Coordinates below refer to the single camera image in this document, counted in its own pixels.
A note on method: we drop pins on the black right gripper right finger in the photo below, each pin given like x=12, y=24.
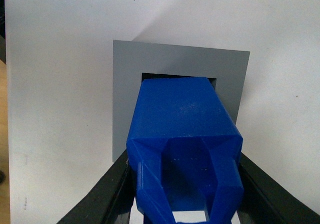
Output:
x=266, y=201

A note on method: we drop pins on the blue plastic block part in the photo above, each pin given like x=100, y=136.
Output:
x=184, y=150

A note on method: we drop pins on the gray square base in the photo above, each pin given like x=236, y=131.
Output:
x=132, y=59

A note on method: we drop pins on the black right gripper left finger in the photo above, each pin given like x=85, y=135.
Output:
x=110, y=200

